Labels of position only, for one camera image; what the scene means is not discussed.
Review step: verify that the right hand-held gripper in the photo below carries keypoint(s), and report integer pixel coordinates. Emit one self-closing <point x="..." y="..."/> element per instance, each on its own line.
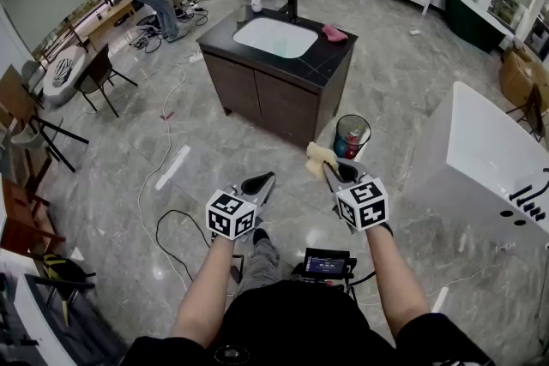
<point x="364" y="205"/>

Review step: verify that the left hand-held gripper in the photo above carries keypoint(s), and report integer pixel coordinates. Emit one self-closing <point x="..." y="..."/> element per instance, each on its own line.
<point x="229" y="214"/>

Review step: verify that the yellow sponge brush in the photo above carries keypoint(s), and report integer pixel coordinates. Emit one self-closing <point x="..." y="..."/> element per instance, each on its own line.
<point x="317" y="163"/>

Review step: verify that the person's left forearm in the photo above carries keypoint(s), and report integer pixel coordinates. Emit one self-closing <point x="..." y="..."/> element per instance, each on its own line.
<point x="206" y="291"/>

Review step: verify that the person's right forearm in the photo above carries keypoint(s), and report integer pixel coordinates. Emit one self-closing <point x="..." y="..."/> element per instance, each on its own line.
<point x="399" y="278"/>

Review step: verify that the blue ball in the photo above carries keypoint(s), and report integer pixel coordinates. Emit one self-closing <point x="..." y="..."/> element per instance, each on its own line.
<point x="341" y="148"/>

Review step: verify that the red bottle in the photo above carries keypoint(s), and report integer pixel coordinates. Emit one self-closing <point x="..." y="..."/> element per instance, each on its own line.
<point x="352" y="143"/>

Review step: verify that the person's black shoe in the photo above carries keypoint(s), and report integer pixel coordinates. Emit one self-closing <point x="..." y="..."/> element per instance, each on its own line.
<point x="260" y="235"/>

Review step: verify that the person's grey trouser leg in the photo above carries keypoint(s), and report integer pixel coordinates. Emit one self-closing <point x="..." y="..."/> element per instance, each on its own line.
<point x="261" y="265"/>

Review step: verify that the black chest monitor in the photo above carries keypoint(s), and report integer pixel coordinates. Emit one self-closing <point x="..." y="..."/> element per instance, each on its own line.
<point x="326" y="263"/>

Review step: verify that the brown vanity cabinet black top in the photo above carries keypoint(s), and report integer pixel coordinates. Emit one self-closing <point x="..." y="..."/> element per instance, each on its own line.
<point x="279" y="98"/>

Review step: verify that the white bathtub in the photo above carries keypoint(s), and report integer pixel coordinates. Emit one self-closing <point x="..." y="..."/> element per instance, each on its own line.
<point x="480" y="150"/>

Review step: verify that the pink cloth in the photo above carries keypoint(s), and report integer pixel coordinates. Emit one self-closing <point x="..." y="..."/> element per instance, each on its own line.
<point x="333" y="33"/>

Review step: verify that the white power strip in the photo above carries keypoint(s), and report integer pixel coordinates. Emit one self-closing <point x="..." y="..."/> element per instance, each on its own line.
<point x="196" y="57"/>

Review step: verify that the person's black shirt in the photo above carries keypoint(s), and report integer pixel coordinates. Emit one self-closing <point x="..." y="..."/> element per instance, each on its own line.
<point x="300" y="330"/>

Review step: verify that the white sink basin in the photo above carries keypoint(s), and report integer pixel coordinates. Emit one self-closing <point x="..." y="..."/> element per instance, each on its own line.
<point x="274" y="36"/>

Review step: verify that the white floor adapter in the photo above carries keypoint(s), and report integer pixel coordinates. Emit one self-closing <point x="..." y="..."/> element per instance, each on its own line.
<point x="415" y="31"/>

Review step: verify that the black bathtub faucet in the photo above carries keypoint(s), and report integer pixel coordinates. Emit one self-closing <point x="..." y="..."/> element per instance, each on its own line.
<point x="529" y="197"/>

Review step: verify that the white pump soap bottle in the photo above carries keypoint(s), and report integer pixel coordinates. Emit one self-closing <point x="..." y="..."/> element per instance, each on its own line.
<point x="256" y="2"/>

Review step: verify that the cardboard box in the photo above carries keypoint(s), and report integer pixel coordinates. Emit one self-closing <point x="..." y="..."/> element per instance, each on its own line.
<point x="519" y="77"/>

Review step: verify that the brown chair black legs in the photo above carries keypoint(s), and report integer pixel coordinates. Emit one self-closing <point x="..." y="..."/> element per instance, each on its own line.
<point x="96" y="75"/>

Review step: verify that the dark green bathtub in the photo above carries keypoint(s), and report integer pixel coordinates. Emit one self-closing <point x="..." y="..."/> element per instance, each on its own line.
<point x="472" y="19"/>

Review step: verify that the yellow-green bag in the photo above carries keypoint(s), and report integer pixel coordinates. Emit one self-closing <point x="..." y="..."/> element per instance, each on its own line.
<point x="60" y="268"/>

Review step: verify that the round white table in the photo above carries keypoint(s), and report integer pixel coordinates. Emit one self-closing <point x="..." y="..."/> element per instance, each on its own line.
<point x="64" y="94"/>

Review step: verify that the grey chair black legs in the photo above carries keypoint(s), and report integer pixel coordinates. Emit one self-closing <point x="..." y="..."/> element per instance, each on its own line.
<point x="38" y="137"/>

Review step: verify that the wooden low bench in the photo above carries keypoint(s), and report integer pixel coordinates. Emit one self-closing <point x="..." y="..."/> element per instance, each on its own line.
<point x="109" y="17"/>

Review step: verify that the striped cushion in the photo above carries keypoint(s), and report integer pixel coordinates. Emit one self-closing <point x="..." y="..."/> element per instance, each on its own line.
<point x="63" y="72"/>

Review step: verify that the small grey chair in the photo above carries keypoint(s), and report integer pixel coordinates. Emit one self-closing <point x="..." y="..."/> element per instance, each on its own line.
<point x="32" y="75"/>

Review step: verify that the wooden table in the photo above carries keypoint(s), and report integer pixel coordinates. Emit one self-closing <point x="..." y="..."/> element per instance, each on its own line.
<point x="15" y="96"/>

